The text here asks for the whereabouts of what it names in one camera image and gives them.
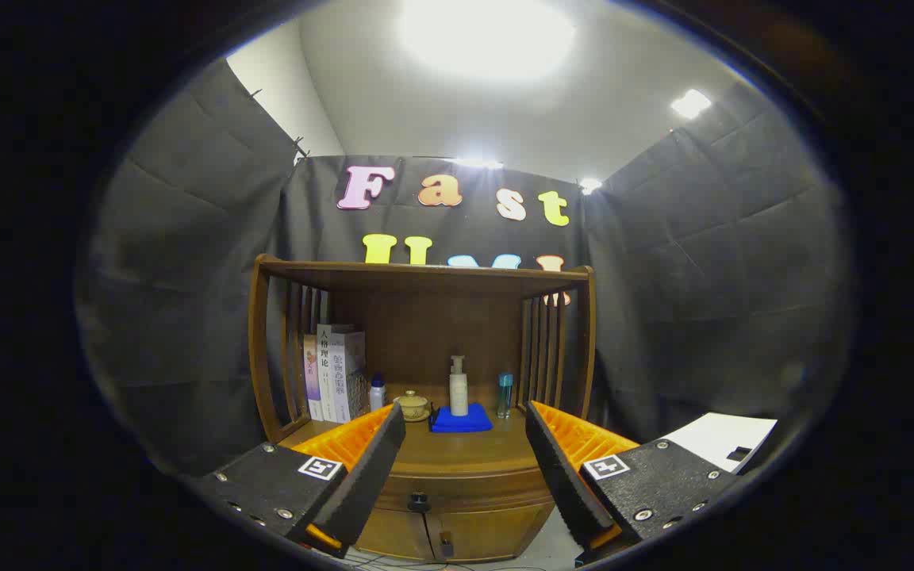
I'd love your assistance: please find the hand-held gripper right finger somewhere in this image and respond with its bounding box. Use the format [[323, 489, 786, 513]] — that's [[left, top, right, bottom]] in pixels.
[[524, 400, 743, 556]]

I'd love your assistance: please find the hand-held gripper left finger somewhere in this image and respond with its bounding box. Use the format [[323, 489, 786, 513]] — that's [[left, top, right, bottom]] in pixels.
[[187, 400, 408, 560]]

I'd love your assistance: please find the wooden drawer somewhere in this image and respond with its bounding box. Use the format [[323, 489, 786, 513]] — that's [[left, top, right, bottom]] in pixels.
[[374, 468, 557, 512]]

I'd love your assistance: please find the wooden countertop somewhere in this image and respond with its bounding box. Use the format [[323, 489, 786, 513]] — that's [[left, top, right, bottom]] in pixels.
[[278, 411, 561, 477]]

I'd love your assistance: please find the wooden cabinet with slatted sides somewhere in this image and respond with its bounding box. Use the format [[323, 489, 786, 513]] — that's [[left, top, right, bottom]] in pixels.
[[248, 254, 597, 564]]

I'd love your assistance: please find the yellow lidded teacup with saucer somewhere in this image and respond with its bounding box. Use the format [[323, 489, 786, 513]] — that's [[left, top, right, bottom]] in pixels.
[[394, 389, 431, 422]]

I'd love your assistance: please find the thick white patterned book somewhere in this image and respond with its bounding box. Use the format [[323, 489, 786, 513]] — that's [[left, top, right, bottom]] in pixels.
[[328, 329, 368, 423]]

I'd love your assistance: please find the blue folded cloth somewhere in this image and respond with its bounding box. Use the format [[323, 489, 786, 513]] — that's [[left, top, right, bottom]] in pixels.
[[430, 404, 494, 434]]

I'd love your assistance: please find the purple book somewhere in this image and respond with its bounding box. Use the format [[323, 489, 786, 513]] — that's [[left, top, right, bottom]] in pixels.
[[303, 333, 323, 421]]

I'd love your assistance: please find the thin white book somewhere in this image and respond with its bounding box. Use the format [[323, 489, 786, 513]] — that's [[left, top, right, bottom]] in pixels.
[[316, 324, 339, 423]]

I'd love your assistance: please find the white pump bottle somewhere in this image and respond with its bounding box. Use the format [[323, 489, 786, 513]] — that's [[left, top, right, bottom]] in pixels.
[[448, 355, 470, 417]]

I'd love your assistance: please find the white grey floor unit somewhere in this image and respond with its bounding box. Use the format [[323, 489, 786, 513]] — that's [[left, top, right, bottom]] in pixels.
[[659, 412, 779, 474]]

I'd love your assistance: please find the large round ceiling light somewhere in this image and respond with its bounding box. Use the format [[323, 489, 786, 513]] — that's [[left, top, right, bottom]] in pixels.
[[397, 0, 577, 80]]

